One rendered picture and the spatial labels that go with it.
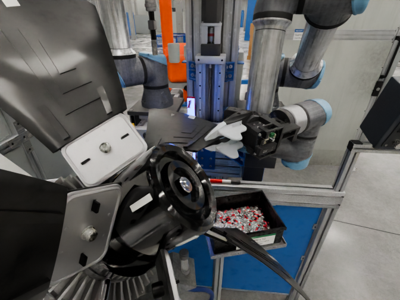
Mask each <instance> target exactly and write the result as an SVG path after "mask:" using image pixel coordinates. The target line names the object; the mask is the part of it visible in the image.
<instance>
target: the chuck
mask: <svg viewBox="0 0 400 300"><path fill-rule="evenodd" d="M156 7H157V5H156V3H155V0H145V8H146V11H156Z"/></svg>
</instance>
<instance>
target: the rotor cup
mask: <svg viewBox="0 0 400 300"><path fill-rule="evenodd" d="M181 177H185V178H187V179H188V180H189V181H190V183H191V185H192V191H191V192H190V193H187V192H185V191H184V190H183V189H182V187H181V185H180V178H181ZM112 182H122V184H121V187H122V194H121V198H120V203H119V206H118V210H117V215H116V218H115V222H114V227H113V230H112V234H111V239H110V243H109V246H108V250H107V253H106V254H105V256H104V257H103V259H102V260H100V261H99V262H97V263H96V264H94V265H92V266H90V268H91V269H93V270H94V271H95V272H97V273H98V274H100V275H102V276H104V277H106V278H109V279H112V280H131V279H134V278H137V277H139V276H141V275H143V274H145V273H147V272H149V271H150V270H152V269H153V268H154V267H155V262H156V260H157V256H158V254H159V251H160V249H166V250H167V251H170V250H172V249H174V248H176V247H177V246H176V245H178V244H180V243H182V242H184V241H186V240H188V239H190V238H192V237H194V236H201V235H203V234H205V233H206V232H207V231H209V230H210V229H211V228H212V227H213V225H214V223H215V221H216V218H217V203H216V198H215V194H214V190H213V187H212V185H211V183H210V180H209V178H208V177H207V175H206V173H205V171H204V170H203V169H202V167H201V166H200V165H199V163H198V162H197V161H196V160H195V159H194V157H193V156H191V155H190V154H189V153H188V152H186V151H185V150H184V149H182V148H180V147H178V146H177V145H173V144H171V143H162V144H159V145H157V146H155V147H153V148H152V149H150V150H149V151H148V152H147V153H145V154H144V155H143V156H141V157H140V158H139V159H137V160H136V161H135V162H134V163H132V164H131V165H129V166H128V167H127V168H126V169H124V170H123V171H122V172H121V173H119V174H115V175H113V176H112V177H110V178H109V179H108V180H106V181H105V182H103V183H102V184H106V183H112ZM102 184H101V185H102ZM149 193H150V195H151V197H152V200H151V201H150V202H148V203H147V204H145V205H144V206H142V207H140V208H139V209H137V210H136V211H134V212H132V210H131V208H130V206H131V205H132V204H134V203H135V202H137V201H138V200H140V199H142V198H143V197H144V196H146V195H147V194H149Z"/></svg>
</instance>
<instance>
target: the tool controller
mask: <svg viewBox="0 0 400 300"><path fill-rule="evenodd" d="M360 129H361V130H362V132H363V133H364V134H365V136H366V138H367V139H368V141H369V142H370V143H371V144H372V145H373V148H374V149H398V150H400V76H392V77H391V78H390V79H389V81H388V83H387V84H386V86H385V87H384V89H383V90H382V92H381V94H380V95H379V97H378V98H377V100H376V101H375V103H374V105H373V106H372V108H371V109H370V111H369V112H368V114H367V115H366V117H365V119H364V120H363V122H362V123H361V125H360Z"/></svg>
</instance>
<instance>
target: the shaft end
mask: <svg viewBox="0 0 400 300"><path fill-rule="evenodd" d="M180 185H181V187H182V189H183V190H184V191H185V192H187V193H190V192H191V191H192V185H191V183H190V181H189V180H188V179H187V178H185V177H181V178H180Z"/></svg>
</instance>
